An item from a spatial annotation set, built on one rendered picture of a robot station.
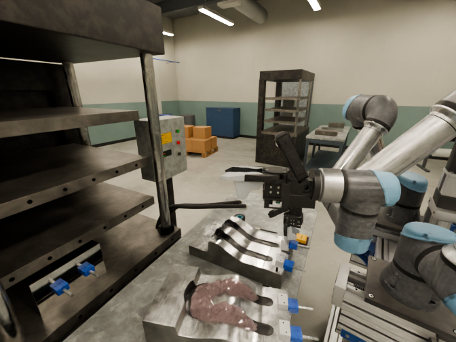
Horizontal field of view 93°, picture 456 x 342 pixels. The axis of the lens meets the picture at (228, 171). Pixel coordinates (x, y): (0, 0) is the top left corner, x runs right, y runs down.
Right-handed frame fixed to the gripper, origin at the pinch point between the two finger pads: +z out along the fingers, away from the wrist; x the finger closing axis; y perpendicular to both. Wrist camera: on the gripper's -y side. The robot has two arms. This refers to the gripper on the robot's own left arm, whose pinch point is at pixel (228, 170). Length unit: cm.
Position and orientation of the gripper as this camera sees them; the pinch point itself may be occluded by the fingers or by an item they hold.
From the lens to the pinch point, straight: 50.2
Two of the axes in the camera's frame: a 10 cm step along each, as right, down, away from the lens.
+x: 1.5, -2.1, 9.7
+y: -0.2, 9.8, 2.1
